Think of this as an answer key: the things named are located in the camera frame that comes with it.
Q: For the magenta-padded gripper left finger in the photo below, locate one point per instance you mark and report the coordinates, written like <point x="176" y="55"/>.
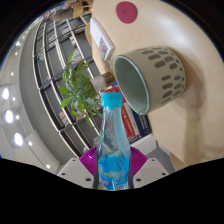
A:
<point x="74" y="171"/>

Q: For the green potted plant on table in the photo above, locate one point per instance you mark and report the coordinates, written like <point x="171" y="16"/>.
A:
<point x="78" y="90"/>

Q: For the flat round red coaster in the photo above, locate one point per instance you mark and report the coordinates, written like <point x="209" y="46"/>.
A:
<point x="126" y="12"/>

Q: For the patterned ceramic mug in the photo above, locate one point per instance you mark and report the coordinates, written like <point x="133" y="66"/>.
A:
<point x="160" y="76"/>

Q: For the clear bottle with turquoise cap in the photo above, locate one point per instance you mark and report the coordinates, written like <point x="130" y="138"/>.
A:
<point x="112" y="156"/>

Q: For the grey bookshelf unit with books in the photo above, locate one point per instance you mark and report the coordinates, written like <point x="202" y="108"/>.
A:
<point x="53" y="66"/>

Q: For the group of ceiling lights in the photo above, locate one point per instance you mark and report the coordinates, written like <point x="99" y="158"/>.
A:
<point x="9" y="116"/>

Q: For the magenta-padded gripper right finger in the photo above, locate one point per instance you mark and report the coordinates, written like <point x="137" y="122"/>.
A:
<point x="151" y="171"/>

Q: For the red book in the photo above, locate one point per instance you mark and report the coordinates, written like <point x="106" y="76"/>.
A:
<point x="132" y="124"/>
<point x="124" y="116"/>

